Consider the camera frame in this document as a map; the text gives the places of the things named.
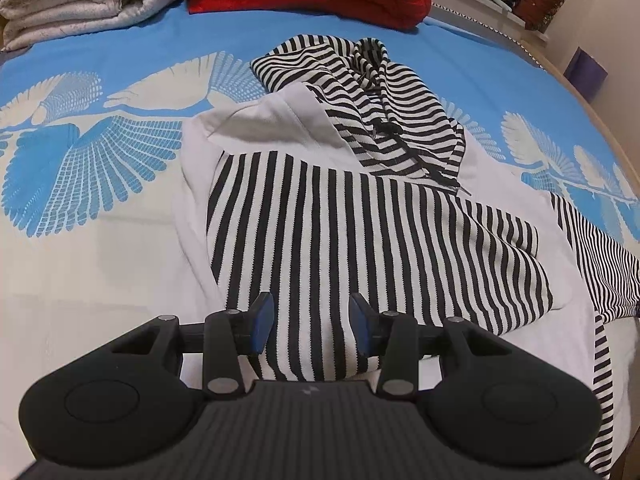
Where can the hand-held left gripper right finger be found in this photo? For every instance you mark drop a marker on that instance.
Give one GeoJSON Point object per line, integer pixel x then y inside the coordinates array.
{"type": "Point", "coordinates": [361, 324]}

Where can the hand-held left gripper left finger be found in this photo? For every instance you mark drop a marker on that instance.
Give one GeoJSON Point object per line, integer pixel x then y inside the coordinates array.
{"type": "Point", "coordinates": [262, 322]}

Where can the black and white striped hoodie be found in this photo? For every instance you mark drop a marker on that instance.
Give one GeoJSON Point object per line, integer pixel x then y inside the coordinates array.
{"type": "Point", "coordinates": [320, 220]}

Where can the blue and white printed bedspread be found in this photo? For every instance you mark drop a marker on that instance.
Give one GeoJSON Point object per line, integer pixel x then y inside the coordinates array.
{"type": "Point", "coordinates": [100, 260]}

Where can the fine striped garment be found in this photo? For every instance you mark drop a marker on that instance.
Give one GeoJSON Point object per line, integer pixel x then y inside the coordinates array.
{"type": "Point", "coordinates": [600, 260]}

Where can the purple box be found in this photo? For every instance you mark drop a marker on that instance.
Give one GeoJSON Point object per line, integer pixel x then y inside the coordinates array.
{"type": "Point", "coordinates": [589, 72]}

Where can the folded white speckled blanket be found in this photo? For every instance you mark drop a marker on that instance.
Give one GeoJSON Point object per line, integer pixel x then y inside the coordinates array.
{"type": "Point", "coordinates": [75, 0]}

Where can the wooden bed frame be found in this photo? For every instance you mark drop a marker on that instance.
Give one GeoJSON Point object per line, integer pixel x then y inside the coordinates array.
{"type": "Point", "coordinates": [607, 125]}

